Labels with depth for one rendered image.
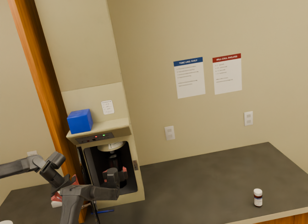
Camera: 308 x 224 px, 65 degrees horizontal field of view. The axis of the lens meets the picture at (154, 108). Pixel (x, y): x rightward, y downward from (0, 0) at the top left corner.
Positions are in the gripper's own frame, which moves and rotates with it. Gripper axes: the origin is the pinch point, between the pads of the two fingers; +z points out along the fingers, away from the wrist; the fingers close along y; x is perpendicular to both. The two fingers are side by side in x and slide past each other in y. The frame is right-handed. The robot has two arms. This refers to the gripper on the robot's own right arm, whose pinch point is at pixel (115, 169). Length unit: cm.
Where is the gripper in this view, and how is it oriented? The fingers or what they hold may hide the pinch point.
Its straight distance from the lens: 157.5
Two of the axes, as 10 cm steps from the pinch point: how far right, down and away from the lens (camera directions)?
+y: -9.8, 1.7, -0.6
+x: 1.5, 9.4, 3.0
